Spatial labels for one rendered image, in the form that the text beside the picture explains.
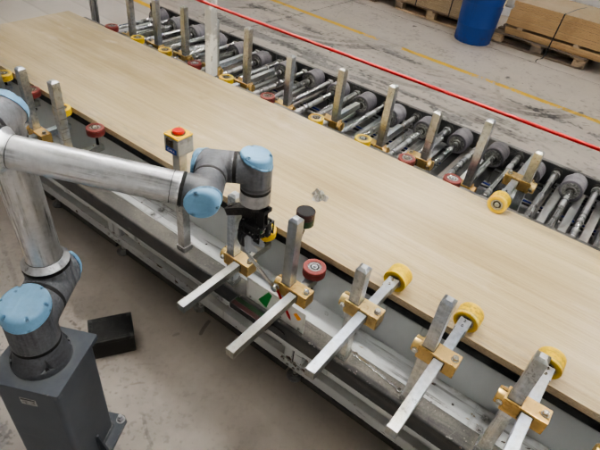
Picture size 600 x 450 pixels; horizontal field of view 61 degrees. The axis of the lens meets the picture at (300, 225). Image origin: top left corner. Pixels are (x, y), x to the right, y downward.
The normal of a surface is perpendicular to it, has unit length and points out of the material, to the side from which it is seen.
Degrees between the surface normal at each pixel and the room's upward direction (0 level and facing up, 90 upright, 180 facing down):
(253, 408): 0
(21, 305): 5
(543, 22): 90
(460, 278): 0
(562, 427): 90
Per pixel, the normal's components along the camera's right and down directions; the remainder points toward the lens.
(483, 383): -0.61, 0.46
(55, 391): 0.10, -0.77
